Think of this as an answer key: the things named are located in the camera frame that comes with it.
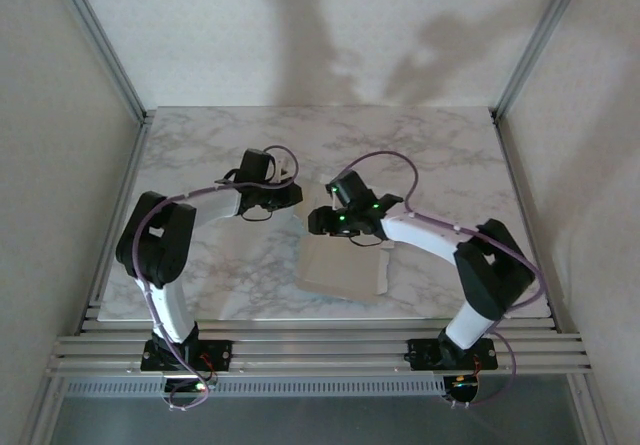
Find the aluminium frame post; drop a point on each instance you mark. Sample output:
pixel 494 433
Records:
pixel 100 45
pixel 535 45

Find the left lit circuit board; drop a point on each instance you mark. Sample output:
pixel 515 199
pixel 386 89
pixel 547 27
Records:
pixel 195 387

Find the right aluminium side rail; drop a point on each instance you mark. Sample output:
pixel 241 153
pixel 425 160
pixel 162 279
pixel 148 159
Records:
pixel 520 190

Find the right aluminium frame post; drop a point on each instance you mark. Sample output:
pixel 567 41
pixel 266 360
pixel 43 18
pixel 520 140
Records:
pixel 535 45

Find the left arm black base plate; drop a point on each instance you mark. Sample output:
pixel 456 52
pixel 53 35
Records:
pixel 220 352

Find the aluminium side rail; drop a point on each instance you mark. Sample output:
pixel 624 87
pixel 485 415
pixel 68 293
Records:
pixel 520 190
pixel 124 200

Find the lit circuit board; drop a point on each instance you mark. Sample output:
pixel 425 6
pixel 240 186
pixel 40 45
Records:
pixel 462 389
pixel 195 387

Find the teal and white paper box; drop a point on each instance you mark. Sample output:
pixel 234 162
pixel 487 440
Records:
pixel 340 270

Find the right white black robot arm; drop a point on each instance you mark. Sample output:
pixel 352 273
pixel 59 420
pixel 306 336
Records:
pixel 425 235

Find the left aluminium frame post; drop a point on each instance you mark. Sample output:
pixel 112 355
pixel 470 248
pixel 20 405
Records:
pixel 100 45

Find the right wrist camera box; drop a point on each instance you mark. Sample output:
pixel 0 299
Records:
pixel 333 195

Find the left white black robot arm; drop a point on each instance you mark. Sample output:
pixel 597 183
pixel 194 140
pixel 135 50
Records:
pixel 167 310

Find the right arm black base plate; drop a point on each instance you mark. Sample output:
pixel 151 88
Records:
pixel 422 352

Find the left aluminium side rail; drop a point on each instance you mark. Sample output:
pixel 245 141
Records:
pixel 124 200

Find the right lit circuit board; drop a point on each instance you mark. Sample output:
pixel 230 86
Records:
pixel 462 389

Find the aluminium mounting rail beam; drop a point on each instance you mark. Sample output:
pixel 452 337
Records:
pixel 320 350

